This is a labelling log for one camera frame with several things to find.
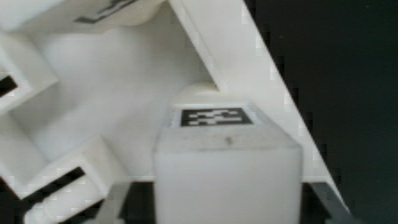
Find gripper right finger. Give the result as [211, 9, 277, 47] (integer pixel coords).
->
[303, 182, 358, 224]

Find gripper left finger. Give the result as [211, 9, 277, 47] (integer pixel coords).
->
[83, 182, 131, 224]

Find small white leg block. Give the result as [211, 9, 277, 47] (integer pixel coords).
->
[154, 83, 301, 224]

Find white chair seat part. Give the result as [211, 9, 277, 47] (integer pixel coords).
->
[0, 0, 344, 224]

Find white chair leg block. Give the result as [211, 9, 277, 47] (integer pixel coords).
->
[0, 0, 165, 33]

